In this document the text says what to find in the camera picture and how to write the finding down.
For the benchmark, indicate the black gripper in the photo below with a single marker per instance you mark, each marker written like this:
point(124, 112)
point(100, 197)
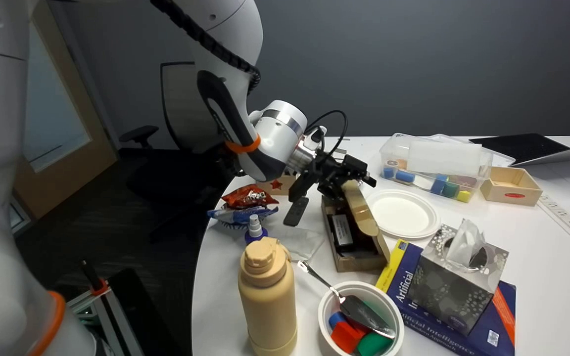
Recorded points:
point(330, 173)

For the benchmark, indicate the brown wooden hinged box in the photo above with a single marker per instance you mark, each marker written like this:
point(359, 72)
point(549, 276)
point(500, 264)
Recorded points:
point(365, 218)

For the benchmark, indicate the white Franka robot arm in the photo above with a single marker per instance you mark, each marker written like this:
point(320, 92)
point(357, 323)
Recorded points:
point(1, 199)

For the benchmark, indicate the black item inside box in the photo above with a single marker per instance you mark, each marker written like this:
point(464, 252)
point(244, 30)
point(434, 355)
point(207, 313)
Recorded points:
point(343, 230)

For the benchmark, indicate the grey tissue box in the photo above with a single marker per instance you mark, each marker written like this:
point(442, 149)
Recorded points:
point(454, 284)

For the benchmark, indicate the dark open laptop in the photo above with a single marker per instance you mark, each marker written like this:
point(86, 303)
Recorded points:
point(514, 147)

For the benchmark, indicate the white round plate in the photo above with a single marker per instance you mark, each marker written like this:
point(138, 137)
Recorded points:
point(403, 216)

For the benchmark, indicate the red chips bag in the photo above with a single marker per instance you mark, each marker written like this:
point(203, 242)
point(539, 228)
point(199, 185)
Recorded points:
point(248, 197)

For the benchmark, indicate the clear plastic container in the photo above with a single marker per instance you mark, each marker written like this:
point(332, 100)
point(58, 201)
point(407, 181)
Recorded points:
point(434, 161)

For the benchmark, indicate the white bowl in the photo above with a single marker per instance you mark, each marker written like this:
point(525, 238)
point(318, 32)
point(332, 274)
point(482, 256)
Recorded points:
point(328, 303)

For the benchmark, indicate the tan insulated water bottle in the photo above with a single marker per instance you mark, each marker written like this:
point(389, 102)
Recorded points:
point(268, 303)

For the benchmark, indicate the blue toy block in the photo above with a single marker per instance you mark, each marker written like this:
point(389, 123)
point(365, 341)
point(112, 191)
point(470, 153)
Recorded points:
point(335, 321)

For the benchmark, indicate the red toy block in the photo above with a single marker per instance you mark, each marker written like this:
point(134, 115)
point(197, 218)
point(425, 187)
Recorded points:
point(347, 337)

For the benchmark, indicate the green toy block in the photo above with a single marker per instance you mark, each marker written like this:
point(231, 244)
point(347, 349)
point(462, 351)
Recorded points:
point(375, 345)

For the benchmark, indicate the black office chair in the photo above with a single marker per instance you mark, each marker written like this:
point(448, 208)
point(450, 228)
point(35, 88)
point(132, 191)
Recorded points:
point(179, 112)

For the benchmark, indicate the wooden shape sorter cube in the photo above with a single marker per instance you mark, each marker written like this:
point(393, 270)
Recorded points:
point(512, 183)

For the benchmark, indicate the blue book with yellow edge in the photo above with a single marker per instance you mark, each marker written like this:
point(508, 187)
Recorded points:
point(496, 329)

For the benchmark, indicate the black tripod with red clamp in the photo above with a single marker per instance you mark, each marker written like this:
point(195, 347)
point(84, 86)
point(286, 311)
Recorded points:
point(104, 297)

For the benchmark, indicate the wooden door with glass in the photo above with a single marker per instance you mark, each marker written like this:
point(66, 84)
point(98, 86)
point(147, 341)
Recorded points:
point(54, 119)

